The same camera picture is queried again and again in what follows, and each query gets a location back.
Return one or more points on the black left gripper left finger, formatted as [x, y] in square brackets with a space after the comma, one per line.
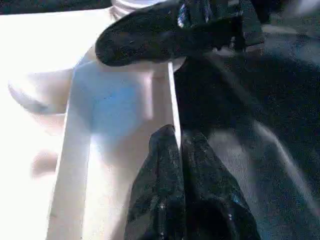
[157, 195]

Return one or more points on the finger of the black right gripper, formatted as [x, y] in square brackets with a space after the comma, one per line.
[145, 40]

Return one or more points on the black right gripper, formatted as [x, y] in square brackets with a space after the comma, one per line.
[235, 20]

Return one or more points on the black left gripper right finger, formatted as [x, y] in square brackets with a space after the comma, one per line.
[215, 205]

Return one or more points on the white plastic table leg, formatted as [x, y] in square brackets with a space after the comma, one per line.
[132, 4]

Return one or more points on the white plastic table top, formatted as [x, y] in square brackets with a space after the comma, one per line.
[50, 125]

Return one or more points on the black work surface mat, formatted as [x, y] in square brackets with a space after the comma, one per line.
[270, 140]

